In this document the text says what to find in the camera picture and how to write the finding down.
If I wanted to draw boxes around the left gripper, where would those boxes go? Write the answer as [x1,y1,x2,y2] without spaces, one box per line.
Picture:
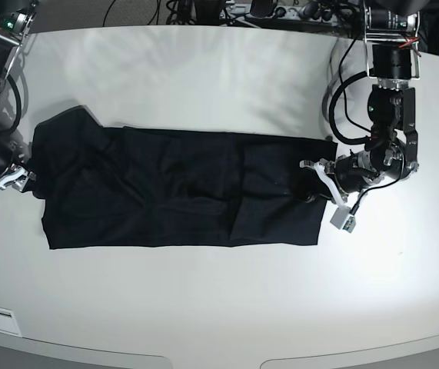
[330,153,384,194]

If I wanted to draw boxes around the black T-shirt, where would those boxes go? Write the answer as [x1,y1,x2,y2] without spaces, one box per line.
[28,107,337,250]

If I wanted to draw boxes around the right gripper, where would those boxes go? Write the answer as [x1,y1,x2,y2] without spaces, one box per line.
[0,152,35,192]

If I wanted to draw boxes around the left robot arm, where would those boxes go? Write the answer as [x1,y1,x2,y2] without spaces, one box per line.
[318,1,421,201]

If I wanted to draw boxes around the white power strip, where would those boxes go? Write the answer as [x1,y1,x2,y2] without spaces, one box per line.
[225,2,338,25]

